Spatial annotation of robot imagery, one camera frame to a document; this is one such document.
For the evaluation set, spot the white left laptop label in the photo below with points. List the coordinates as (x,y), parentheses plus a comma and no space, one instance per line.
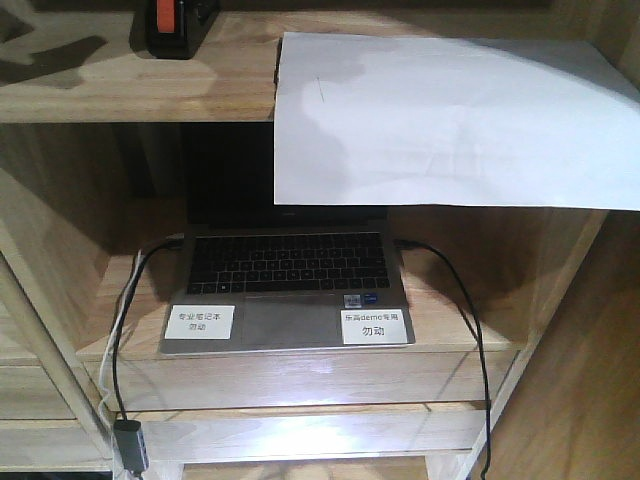
(205,322)

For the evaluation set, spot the grey usb hub adapter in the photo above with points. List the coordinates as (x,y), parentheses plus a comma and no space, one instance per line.
(131,445)

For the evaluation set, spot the black stapler orange label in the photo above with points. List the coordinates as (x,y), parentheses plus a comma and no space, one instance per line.
(172,30)

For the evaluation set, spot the white paper sheet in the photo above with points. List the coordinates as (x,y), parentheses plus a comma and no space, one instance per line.
(363,120)

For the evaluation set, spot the white right laptop label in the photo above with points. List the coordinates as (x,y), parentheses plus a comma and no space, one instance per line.
(373,327)

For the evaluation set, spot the grey laptop black keyboard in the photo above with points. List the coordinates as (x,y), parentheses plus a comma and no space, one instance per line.
(288,270)

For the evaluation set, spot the white laptop label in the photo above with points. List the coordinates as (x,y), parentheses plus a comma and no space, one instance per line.
(205,322)
(373,327)

